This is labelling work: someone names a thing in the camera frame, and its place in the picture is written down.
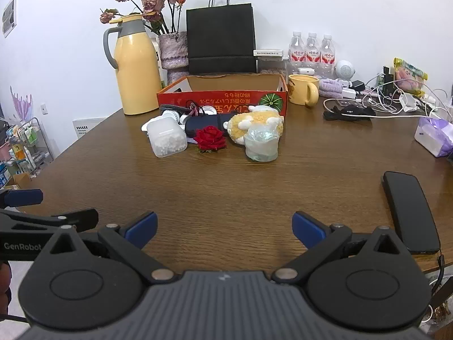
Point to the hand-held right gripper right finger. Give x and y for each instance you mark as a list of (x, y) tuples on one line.
[(307, 229)]

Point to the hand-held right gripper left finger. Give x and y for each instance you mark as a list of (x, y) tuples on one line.
[(143, 227)]

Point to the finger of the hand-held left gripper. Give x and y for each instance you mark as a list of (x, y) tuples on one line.
[(76, 219), (24, 197)]

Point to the clear plastic cup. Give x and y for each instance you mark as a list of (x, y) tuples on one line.
[(262, 145)]

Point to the red rose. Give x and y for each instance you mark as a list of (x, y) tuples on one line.
[(210, 138)]

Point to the red cardboard box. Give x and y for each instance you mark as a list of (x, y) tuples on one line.
[(219, 101)]

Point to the purple tissue pack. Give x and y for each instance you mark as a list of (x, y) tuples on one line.
[(434, 138)]

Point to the brown carton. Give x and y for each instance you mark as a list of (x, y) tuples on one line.
[(20, 180)]

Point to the clear container of white beads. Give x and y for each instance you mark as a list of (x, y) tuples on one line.
[(166, 140)]

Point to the black phone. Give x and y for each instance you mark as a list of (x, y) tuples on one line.
[(410, 212)]

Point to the white ribbed jar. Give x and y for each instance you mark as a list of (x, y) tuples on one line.
[(170, 115)]

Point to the yellow plush toy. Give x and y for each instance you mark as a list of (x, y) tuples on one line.
[(258, 117)]

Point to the navy pouch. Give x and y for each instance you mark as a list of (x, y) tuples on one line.
[(207, 122)]

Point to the yellow mug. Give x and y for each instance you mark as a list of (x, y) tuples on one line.
[(299, 90)]

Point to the white charger block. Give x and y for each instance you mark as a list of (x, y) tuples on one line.
[(349, 94)]

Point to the purple fuzzy scrunchie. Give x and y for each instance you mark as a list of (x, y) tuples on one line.
[(330, 88)]

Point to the black power adapter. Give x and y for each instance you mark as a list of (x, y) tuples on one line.
[(358, 86)]

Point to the yellow thermos jug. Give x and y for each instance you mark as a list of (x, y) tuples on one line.
[(136, 71)]

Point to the white earbud case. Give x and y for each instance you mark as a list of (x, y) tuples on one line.
[(306, 71)]

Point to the white robot speaker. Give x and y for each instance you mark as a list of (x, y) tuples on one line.
[(344, 70)]

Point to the clear container of grain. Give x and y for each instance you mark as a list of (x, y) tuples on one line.
[(271, 66)]

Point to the purple fuzzy vase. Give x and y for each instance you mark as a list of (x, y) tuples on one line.
[(173, 51)]

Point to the white flat box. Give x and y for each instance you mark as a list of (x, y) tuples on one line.
[(268, 53)]

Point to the colourful snack packet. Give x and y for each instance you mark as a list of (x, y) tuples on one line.
[(408, 76)]

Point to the black paper bag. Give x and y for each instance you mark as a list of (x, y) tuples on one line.
[(221, 35)]

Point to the dried pink flowers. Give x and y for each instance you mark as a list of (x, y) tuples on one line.
[(152, 5)]

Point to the wall outlet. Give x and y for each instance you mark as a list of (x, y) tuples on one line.
[(44, 109)]

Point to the purple wall decal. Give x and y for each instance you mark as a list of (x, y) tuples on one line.
[(21, 104)]

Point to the wall poster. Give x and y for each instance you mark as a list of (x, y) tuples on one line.
[(9, 16)]

